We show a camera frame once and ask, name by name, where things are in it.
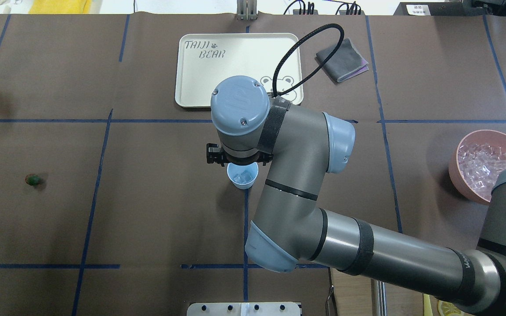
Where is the clear ice cube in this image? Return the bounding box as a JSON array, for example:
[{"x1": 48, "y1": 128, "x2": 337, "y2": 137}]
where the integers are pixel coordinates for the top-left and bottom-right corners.
[
  {"x1": 241, "y1": 170, "x2": 256, "y2": 183},
  {"x1": 232, "y1": 173, "x2": 245, "y2": 185}
]

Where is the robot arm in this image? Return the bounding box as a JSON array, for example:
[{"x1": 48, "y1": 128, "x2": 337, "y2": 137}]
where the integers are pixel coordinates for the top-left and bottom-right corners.
[{"x1": 207, "y1": 75, "x2": 506, "y2": 316}]

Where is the light blue plastic cup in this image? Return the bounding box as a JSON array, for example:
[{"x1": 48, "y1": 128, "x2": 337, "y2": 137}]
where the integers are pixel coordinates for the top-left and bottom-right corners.
[{"x1": 227, "y1": 162, "x2": 259, "y2": 190}]

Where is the pink bowl of ice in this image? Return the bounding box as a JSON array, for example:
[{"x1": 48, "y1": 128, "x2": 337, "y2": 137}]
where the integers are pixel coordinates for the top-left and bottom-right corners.
[{"x1": 448, "y1": 129, "x2": 506, "y2": 205}]

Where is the cream bear tray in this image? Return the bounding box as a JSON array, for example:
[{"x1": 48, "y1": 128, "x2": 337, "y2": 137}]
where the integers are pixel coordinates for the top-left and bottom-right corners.
[{"x1": 174, "y1": 33, "x2": 304, "y2": 108}]

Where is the grey folded cloth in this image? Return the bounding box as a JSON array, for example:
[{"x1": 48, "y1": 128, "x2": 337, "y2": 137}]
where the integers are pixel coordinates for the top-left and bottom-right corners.
[{"x1": 323, "y1": 38, "x2": 369, "y2": 84}]

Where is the wooden cutting board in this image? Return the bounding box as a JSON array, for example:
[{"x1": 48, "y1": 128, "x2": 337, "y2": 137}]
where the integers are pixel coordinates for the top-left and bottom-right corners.
[{"x1": 331, "y1": 269, "x2": 424, "y2": 316}]

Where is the steel rod black tip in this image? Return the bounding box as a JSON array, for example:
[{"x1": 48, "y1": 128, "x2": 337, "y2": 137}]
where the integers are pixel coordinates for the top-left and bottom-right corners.
[{"x1": 371, "y1": 279, "x2": 387, "y2": 316}]

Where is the black power box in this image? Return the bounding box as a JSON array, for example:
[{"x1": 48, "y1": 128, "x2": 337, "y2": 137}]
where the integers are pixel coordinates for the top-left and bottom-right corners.
[{"x1": 393, "y1": 1, "x2": 468, "y2": 17}]

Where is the red strawberry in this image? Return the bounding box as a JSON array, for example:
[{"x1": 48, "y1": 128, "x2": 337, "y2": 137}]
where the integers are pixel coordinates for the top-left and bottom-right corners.
[{"x1": 25, "y1": 173, "x2": 43, "y2": 186}]

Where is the yellow cloth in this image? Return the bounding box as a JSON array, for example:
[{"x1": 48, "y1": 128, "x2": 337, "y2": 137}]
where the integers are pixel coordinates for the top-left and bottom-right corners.
[{"x1": 29, "y1": 0, "x2": 92, "y2": 14}]

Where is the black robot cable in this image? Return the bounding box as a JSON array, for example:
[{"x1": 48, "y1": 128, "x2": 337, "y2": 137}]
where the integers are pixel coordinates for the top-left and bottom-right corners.
[{"x1": 272, "y1": 24, "x2": 345, "y2": 98}]

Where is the aluminium frame post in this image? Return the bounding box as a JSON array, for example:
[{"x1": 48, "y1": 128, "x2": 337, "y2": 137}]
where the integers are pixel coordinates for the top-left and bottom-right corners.
[{"x1": 236, "y1": 0, "x2": 258, "y2": 21}]

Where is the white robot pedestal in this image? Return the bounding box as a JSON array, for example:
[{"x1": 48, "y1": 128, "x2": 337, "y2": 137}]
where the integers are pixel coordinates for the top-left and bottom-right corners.
[{"x1": 186, "y1": 302, "x2": 303, "y2": 316}]

